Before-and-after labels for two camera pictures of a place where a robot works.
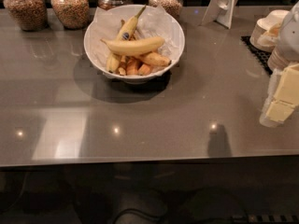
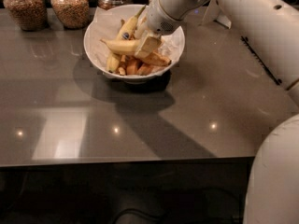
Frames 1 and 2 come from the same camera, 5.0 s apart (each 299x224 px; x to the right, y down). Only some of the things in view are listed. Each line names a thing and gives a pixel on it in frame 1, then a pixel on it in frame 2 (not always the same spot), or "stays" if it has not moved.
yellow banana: [154, 59] stays
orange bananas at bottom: [130, 65] stays
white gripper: [290, 39] -> [160, 19]
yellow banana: [135, 46] stays
